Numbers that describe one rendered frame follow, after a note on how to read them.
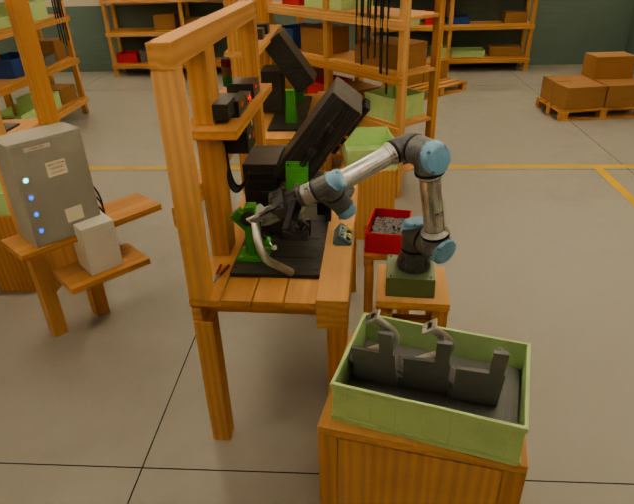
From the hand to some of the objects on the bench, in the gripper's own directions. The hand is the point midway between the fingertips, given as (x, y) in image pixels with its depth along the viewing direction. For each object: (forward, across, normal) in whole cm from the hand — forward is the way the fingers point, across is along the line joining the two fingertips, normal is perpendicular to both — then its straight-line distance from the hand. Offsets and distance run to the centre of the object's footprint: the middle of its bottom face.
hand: (256, 223), depth 195 cm
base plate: (+27, -86, -52) cm, 104 cm away
